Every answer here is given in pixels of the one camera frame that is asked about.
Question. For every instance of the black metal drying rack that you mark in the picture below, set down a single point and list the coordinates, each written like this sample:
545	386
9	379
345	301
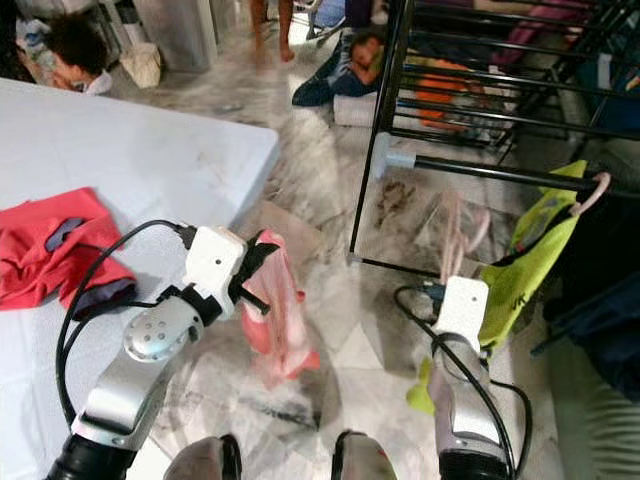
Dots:
480	170

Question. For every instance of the curly haired child white shirt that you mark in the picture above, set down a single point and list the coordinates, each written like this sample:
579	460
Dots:
78	50

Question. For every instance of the brown cardboard sheet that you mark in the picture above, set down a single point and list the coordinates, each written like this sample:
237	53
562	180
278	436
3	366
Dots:
290	230

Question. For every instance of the red garment with blue trim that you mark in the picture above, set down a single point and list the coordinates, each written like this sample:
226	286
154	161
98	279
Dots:
40	260

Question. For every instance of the grey metal cabinet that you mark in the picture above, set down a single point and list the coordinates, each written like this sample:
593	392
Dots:
178	30

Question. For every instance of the white printed plastic bag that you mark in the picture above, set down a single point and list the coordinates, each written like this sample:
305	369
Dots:
38	55

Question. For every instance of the robot right leg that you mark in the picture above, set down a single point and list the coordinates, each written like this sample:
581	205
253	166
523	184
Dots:
365	460

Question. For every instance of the navy blue garment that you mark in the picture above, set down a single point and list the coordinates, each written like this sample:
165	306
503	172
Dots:
600	300

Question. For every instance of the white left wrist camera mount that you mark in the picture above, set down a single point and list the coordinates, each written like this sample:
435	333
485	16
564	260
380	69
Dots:
215	262

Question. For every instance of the pink cartoon bear shirt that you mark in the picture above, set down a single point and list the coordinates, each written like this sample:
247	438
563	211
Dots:
285	345

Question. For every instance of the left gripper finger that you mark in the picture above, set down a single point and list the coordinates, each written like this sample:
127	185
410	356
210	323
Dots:
260	255

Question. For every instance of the small cream basket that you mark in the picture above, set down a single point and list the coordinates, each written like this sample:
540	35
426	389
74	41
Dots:
142	66

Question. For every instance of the lying child in jeans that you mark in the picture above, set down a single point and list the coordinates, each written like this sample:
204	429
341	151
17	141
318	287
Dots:
365	60

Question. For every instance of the orange garment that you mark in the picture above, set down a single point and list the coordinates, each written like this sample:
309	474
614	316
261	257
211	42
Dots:
442	95

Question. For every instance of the robot leg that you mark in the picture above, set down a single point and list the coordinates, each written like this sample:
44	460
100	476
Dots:
365	460
202	460

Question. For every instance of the magenta garment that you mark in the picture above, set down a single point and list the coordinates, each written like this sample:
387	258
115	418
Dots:
540	30

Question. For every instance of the robot left leg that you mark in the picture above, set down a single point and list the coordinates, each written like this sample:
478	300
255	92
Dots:
202	460

